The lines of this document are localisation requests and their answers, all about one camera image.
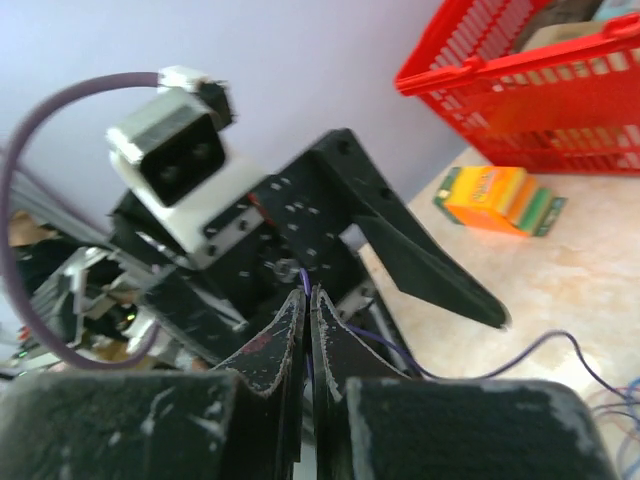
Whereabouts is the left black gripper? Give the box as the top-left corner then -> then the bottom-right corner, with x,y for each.
111,129 -> 510,360

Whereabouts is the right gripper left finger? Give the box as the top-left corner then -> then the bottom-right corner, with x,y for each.
207,290 -> 306,479

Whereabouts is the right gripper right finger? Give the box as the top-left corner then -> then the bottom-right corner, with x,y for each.
310,286 -> 407,479

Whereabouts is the coloured wire pile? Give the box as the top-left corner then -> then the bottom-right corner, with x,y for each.
584,374 -> 640,480

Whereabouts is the orange yellow box on table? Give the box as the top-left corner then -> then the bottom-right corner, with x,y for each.
433,166 -> 567,237

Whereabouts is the red plastic basket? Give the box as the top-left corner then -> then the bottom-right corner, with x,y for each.
395,1 -> 639,176

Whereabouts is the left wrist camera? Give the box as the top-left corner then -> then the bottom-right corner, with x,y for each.
106,66 -> 266,269

